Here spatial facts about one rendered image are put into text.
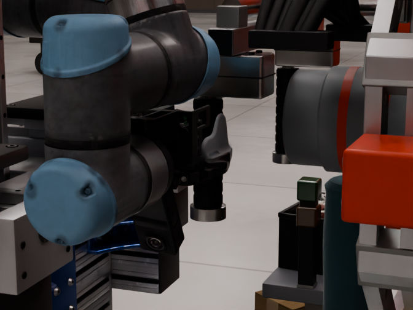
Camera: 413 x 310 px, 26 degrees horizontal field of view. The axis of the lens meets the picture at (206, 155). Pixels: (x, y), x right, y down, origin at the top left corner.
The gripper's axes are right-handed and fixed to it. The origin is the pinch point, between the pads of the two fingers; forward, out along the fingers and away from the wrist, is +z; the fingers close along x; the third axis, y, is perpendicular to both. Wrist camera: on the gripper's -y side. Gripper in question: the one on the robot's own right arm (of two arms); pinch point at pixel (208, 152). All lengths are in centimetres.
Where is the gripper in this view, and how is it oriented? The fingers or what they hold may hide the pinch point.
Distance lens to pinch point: 107.4
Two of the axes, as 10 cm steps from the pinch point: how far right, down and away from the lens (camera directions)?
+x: -9.3, -0.8, 3.5
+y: 0.0, -9.8, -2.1
